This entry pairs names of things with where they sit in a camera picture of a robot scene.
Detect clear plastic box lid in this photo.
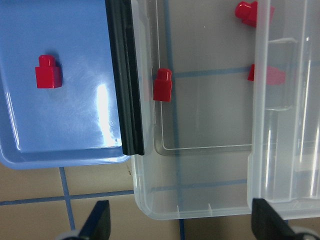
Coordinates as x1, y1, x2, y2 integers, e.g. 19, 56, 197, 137
247, 0, 320, 218

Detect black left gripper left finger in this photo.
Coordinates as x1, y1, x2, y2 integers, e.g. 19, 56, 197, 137
78, 200, 111, 240

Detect black box handle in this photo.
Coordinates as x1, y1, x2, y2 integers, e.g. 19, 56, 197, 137
105, 0, 145, 156

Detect blue plastic tray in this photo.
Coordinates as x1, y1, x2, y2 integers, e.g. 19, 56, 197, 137
0, 0, 128, 170

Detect clear plastic storage box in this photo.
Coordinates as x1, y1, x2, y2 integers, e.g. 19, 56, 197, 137
129, 0, 320, 221

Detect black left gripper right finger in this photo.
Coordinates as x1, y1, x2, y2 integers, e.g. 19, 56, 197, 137
251, 198, 300, 240

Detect red block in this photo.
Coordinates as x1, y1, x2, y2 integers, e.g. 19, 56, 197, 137
153, 68, 173, 102
247, 64, 286, 86
35, 55, 62, 89
234, 1, 259, 28

